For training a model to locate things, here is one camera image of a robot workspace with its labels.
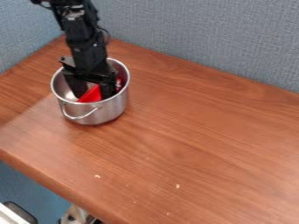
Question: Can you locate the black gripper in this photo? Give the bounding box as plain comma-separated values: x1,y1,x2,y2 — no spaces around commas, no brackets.
60,38,117,100

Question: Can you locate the red plastic block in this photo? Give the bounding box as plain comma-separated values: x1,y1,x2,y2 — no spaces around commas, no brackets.
76,77,125,103

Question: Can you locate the metal pot with handle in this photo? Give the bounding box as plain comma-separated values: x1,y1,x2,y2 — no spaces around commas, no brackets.
51,58,131,125

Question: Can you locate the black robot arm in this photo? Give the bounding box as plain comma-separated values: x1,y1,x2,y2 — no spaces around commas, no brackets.
29,0,117,99

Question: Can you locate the white object under table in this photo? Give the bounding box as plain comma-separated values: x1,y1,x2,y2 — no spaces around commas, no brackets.
57,205,105,224

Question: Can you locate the black and silver equipment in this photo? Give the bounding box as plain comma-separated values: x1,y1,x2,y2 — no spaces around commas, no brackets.
0,201,37,224

